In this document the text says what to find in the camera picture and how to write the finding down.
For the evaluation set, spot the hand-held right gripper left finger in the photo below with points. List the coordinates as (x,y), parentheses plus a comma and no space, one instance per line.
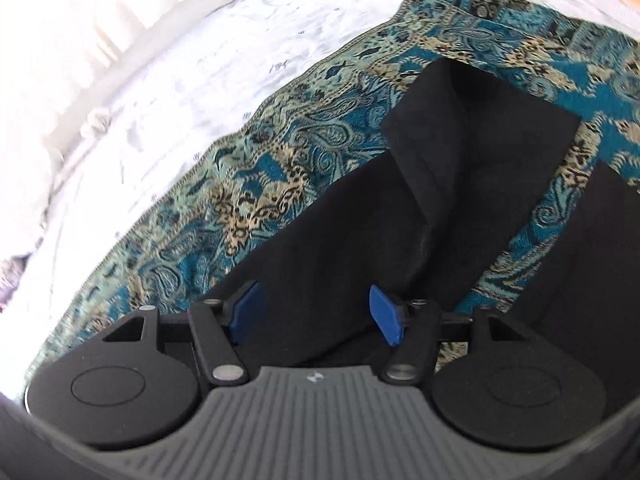
(247,310)

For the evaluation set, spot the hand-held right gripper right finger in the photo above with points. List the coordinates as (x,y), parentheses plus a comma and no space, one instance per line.
(385,316)

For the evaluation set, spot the black pants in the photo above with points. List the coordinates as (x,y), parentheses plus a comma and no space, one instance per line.
(465,160)

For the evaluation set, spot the teal paisley patterned blanket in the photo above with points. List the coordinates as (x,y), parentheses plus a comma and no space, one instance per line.
(280,160)

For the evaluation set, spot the purple floral pillow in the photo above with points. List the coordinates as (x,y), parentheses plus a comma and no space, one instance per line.
(10,285)

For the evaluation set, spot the plain white pillow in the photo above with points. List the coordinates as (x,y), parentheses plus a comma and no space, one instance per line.
(25,210)

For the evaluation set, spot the white bed sheet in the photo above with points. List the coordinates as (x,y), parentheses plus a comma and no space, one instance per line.
(200,60)

